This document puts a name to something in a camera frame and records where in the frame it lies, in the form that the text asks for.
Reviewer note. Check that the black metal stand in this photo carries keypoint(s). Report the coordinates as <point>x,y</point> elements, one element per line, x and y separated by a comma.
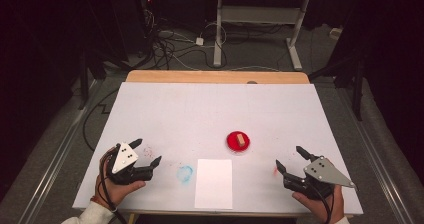
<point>83,84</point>
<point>358,90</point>

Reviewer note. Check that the white power adapter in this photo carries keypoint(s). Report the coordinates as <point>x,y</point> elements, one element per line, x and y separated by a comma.
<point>199,41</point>

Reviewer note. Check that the white metal desk frame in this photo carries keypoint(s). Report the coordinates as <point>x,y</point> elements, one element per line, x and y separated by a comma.
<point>258,14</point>

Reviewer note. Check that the aluminium floor rail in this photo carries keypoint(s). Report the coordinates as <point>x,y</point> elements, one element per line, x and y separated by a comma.
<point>380,170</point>
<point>50,170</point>

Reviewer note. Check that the white paper sheet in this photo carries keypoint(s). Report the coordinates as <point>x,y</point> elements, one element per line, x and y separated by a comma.
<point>213,184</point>

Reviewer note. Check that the wooden table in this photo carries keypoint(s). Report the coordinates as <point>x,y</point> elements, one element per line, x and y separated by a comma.
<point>216,76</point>

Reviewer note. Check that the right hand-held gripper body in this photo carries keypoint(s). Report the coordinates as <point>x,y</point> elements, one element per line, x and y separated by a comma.
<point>321,172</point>

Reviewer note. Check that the person's right hand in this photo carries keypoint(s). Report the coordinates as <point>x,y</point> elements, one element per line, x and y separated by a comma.
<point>321,209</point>

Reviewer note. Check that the small white box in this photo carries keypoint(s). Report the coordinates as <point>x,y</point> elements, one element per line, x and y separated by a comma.
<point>335,33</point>

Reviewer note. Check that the small wooden stamp block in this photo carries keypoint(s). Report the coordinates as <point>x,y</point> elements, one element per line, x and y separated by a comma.
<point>240,140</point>

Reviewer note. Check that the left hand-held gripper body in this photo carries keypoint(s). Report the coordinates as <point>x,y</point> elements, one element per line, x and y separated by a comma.
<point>125,159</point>

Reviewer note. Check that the person's left hand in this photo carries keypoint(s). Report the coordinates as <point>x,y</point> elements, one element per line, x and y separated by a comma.
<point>111,190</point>

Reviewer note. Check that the white board table cover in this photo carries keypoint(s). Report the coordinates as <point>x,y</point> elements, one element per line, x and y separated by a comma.
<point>200,117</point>

